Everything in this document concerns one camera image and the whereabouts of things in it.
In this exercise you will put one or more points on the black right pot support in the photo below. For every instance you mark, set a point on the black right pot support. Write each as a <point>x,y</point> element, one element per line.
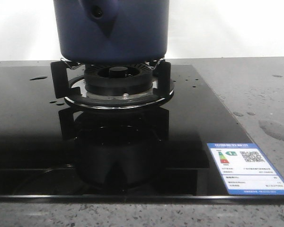
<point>75,93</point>

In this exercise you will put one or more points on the dark blue cooking pot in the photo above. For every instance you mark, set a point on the dark blue cooking pot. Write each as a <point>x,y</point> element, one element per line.
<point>112,31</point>

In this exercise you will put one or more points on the black right gas burner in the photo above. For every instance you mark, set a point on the black right gas burner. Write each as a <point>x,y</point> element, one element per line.
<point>115,80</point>

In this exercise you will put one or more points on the black glass gas cooktop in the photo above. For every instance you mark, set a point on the black glass gas cooktop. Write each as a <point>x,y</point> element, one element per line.
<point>51,152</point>

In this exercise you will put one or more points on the blue energy label sticker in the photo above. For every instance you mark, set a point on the blue energy label sticker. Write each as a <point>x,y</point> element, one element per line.
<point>245,170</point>

